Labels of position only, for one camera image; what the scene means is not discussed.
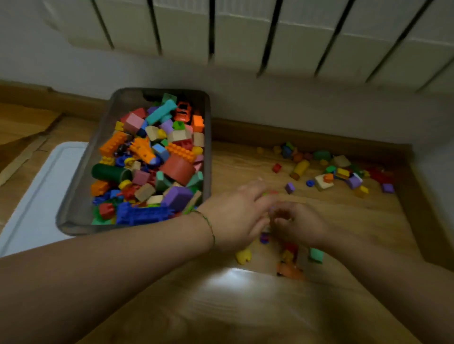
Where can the white wall radiator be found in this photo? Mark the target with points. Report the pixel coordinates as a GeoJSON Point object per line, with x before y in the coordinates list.
{"type": "Point", "coordinates": [248, 32]}

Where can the person's right forearm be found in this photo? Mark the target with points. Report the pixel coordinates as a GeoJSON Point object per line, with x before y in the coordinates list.
{"type": "Point", "coordinates": [390, 283]}

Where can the white plastic bin lid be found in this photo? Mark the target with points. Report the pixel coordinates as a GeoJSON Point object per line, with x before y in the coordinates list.
{"type": "Point", "coordinates": [35, 205]}

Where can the small purple toy block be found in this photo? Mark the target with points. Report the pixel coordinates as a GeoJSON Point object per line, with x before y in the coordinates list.
{"type": "Point", "coordinates": [290, 187]}

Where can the yellow toy figure block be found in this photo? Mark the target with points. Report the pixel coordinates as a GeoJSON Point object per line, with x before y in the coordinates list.
{"type": "Point", "coordinates": [243, 256]}

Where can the brown cardboard sheet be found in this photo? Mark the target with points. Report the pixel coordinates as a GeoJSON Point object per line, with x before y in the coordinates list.
{"type": "Point", "coordinates": [21, 122]}

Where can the orange toy car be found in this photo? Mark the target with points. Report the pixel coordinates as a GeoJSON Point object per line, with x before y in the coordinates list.
{"type": "Point", "coordinates": [182, 112]}

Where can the yellow cylinder toy block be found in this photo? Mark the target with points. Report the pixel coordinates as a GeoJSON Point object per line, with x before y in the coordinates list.
{"type": "Point", "coordinates": [300, 168]}

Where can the long blue toy brick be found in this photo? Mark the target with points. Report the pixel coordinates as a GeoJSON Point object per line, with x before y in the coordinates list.
{"type": "Point", "coordinates": [142, 214]}

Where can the pile of colourful toy blocks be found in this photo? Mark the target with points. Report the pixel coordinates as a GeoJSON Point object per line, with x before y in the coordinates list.
{"type": "Point", "coordinates": [142, 156]}

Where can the blue and purple toy block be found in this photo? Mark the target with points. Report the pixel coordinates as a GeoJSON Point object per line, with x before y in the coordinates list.
{"type": "Point", "coordinates": [264, 238]}

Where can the person's left hand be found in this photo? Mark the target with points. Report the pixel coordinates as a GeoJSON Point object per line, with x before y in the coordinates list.
{"type": "Point", "coordinates": [234, 219]}

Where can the orange flat toy piece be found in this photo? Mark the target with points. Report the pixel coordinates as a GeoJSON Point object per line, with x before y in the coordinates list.
{"type": "Point", "coordinates": [289, 270]}

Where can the dark green toy cylinder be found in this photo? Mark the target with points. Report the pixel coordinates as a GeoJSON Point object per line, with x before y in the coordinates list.
{"type": "Point", "coordinates": [107, 173]}

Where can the scattered cluster of toy pieces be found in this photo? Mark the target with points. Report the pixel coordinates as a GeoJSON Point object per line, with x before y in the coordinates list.
{"type": "Point", "coordinates": [340, 172]}

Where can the long teal toy block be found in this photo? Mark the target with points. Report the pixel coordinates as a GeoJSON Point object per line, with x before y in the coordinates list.
{"type": "Point", "coordinates": [161, 111]}

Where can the person's left thumb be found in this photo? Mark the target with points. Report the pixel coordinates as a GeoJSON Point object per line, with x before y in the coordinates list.
{"type": "Point", "coordinates": [260, 226]}

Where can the small blue round toy piece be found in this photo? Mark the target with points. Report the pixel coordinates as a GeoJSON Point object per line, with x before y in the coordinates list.
{"type": "Point", "coordinates": [310, 183]}

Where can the large purple toy cube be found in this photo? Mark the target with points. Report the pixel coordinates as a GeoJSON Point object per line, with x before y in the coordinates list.
{"type": "Point", "coordinates": [177, 197]}

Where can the person's left forearm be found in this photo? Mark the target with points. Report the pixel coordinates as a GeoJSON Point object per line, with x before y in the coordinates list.
{"type": "Point", "coordinates": [106, 276]}

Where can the person's right hand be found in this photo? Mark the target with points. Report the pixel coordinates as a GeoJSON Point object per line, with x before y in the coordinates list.
{"type": "Point", "coordinates": [303, 226]}

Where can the small green red toy block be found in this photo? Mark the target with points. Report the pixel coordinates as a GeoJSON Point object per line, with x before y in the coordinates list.
{"type": "Point", "coordinates": [271, 192]}

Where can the grey plastic storage bin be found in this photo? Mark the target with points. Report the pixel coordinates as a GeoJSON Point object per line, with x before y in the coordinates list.
{"type": "Point", "coordinates": [81, 200]}

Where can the person's right fingers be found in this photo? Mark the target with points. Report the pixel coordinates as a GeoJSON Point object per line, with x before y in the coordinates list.
{"type": "Point", "coordinates": [282, 218]}

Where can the teal square toy block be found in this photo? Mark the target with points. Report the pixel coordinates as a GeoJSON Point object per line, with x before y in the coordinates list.
{"type": "Point", "coordinates": [316, 255]}

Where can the red and yellow toy block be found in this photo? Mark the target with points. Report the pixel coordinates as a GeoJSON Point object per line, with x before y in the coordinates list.
{"type": "Point", "coordinates": [289, 251]}

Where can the red arch toy block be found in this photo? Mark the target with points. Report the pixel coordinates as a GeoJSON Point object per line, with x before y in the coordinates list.
{"type": "Point", "coordinates": [177, 169]}

